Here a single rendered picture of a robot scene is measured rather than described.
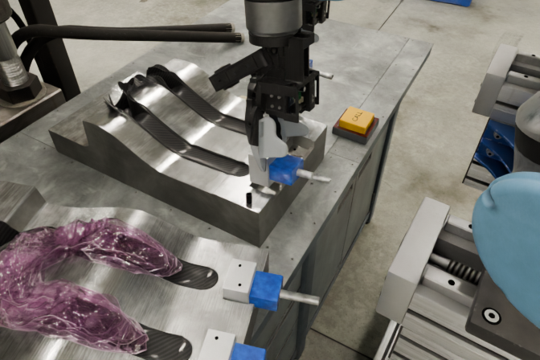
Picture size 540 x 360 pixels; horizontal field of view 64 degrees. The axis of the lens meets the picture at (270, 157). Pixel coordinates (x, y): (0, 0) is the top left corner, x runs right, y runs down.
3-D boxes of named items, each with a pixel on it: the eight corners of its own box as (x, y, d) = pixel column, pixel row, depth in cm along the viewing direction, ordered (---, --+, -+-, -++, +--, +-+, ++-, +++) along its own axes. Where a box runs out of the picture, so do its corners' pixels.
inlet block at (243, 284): (320, 296, 64) (323, 275, 61) (315, 327, 61) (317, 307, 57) (234, 278, 66) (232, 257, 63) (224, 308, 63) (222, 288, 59)
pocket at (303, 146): (313, 155, 84) (315, 141, 81) (300, 172, 80) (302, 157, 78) (292, 148, 85) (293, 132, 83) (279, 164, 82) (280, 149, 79)
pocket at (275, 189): (287, 191, 77) (288, 176, 74) (272, 210, 73) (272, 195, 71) (264, 182, 78) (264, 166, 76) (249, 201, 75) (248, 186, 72)
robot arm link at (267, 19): (232, 1, 55) (265, -11, 61) (235, 37, 58) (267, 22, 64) (284, 4, 52) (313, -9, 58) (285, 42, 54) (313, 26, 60)
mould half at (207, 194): (323, 158, 91) (329, 105, 82) (259, 248, 74) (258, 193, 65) (141, 92, 109) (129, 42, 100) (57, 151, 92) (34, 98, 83)
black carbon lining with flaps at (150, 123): (284, 140, 85) (286, 99, 78) (240, 192, 74) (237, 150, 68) (148, 90, 97) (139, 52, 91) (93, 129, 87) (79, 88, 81)
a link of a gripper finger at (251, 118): (251, 149, 63) (255, 87, 60) (243, 146, 63) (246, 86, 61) (268, 141, 67) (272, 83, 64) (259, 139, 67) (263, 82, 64)
